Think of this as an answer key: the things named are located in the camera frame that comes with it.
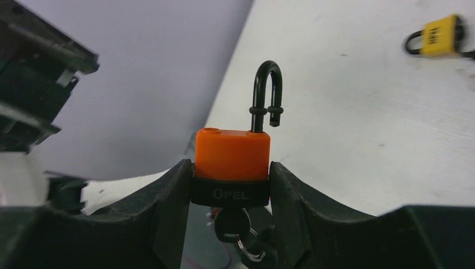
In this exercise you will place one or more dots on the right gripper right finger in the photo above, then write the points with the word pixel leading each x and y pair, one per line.
pixel 313 230

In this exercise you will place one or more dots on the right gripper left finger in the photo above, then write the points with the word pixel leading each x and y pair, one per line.
pixel 145 229

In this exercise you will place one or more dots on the black-headed key bunch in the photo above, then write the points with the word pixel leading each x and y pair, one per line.
pixel 233 226

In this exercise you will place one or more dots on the orange padlock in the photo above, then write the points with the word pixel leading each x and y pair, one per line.
pixel 231 166

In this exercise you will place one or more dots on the yellow padlock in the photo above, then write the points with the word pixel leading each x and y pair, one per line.
pixel 439 38

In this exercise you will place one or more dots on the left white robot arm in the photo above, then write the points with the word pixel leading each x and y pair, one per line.
pixel 39 70

